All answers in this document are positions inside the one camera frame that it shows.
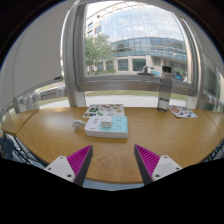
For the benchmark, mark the clear water bottle black cap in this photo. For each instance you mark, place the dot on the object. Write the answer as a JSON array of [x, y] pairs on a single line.
[[165, 89]]

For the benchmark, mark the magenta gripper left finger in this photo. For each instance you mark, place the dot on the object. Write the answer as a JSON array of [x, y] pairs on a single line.
[[74, 167]]

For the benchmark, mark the white and teal power strip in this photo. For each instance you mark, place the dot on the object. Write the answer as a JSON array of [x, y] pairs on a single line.
[[119, 128]]

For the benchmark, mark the green tree outside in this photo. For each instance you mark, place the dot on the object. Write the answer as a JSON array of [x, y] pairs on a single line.
[[97, 50]]

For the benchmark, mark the colourful sticker sheet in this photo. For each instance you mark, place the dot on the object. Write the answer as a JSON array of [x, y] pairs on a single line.
[[104, 110], [182, 112]]

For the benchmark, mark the white window frame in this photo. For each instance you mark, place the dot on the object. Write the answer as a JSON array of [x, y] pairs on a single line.
[[79, 82]]

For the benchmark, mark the colourful sticker sheet right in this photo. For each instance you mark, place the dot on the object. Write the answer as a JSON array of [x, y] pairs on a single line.
[[182, 112]]

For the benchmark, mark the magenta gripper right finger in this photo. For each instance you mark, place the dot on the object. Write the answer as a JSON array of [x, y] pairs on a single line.
[[152, 166]]

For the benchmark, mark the white charger plug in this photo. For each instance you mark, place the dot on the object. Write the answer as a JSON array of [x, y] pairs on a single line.
[[106, 121]]

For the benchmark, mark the glass office building outside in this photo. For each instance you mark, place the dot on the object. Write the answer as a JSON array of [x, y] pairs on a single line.
[[143, 38]]

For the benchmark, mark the colourful sticker sheet left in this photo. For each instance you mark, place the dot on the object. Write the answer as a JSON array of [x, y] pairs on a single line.
[[104, 110]]

